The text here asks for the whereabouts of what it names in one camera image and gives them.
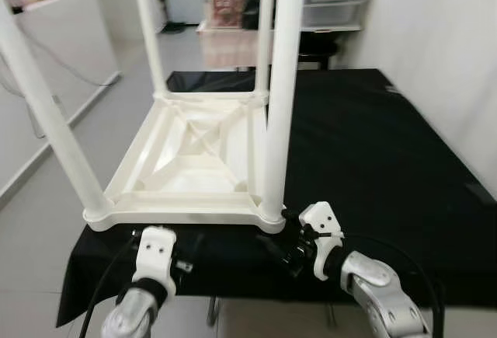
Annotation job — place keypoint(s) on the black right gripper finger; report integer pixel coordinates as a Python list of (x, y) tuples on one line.
[(272, 249)]

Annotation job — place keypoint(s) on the white plastic table top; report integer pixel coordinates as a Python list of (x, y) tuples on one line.
[(186, 159)]

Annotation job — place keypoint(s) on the thin metal table leg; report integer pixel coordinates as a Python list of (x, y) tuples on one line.
[(213, 312)]

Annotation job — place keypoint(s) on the black tablecloth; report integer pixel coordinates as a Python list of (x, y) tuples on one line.
[(373, 144)]

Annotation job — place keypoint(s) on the small grey tape patch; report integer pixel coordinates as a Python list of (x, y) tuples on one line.
[(390, 88), (480, 192)]

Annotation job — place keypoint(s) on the black stool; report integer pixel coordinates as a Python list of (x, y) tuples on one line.
[(318, 52)]

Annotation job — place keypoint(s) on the black bag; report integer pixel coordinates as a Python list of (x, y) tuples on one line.
[(255, 12)]

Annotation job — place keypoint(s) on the clear plastic container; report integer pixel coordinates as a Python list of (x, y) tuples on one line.
[(335, 10)]

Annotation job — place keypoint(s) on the red food poster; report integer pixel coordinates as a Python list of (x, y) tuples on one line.
[(229, 4)]

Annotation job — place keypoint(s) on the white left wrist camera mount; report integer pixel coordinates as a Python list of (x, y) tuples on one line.
[(154, 256)]

